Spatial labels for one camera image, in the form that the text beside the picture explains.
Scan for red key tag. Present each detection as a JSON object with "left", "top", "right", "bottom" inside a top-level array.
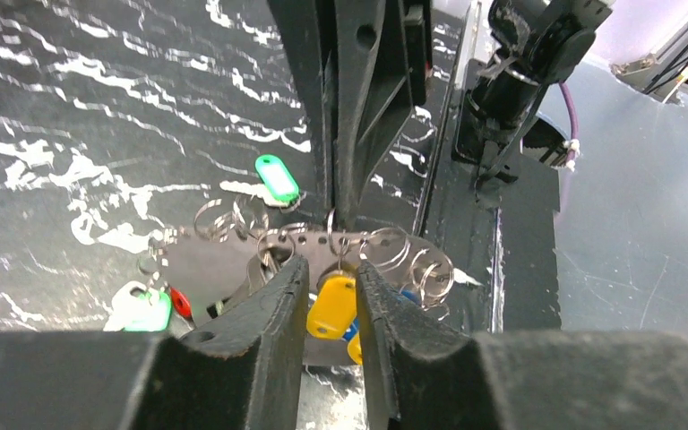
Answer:
[{"left": 169, "top": 287, "right": 193, "bottom": 320}]

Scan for yellow key tag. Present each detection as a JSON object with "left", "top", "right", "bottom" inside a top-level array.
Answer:
[
  {"left": 306, "top": 271, "right": 357, "bottom": 340},
  {"left": 347, "top": 333, "right": 363, "bottom": 366}
]

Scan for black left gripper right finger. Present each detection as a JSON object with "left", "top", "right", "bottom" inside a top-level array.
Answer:
[{"left": 357, "top": 263, "right": 688, "bottom": 429}]

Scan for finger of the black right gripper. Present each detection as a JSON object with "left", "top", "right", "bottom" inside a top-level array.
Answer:
[
  {"left": 333, "top": 1, "right": 433, "bottom": 228},
  {"left": 268, "top": 0, "right": 337, "bottom": 226}
]

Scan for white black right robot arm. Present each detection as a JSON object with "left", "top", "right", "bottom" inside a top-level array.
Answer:
[{"left": 269, "top": 1, "right": 611, "bottom": 228}]

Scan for green key tag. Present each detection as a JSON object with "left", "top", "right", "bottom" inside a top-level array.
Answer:
[
  {"left": 220, "top": 154, "right": 306, "bottom": 210},
  {"left": 103, "top": 281, "right": 172, "bottom": 331}
]

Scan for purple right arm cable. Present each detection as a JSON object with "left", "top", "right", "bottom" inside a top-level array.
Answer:
[{"left": 557, "top": 82, "right": 581, "bottom": 173}]

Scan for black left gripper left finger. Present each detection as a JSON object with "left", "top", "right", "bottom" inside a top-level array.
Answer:
[{"left": 0, "top": 256, "right": 310, "bottom": 429}]

